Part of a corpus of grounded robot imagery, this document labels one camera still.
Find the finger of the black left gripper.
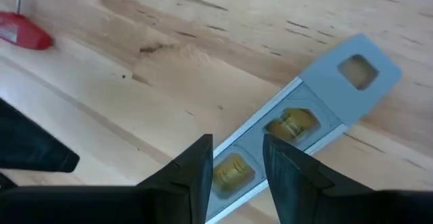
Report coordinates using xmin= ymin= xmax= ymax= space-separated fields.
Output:
xmin=0 ymin=97 xmax=81 ymax=174
xmin=0 ymin=173 xmax=18 ymax=192

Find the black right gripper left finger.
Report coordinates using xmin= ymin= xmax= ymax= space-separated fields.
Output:
xmin=0 ymin=133 xmax=214 ymax=224

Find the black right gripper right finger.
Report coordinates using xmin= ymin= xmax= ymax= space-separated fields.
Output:
xmin=262 ymin=133 xmax=433 ymax=224

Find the red-handled T hex key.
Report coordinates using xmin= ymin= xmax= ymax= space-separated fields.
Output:
xmin=0 ymin=0 xmax=54 ymax=51

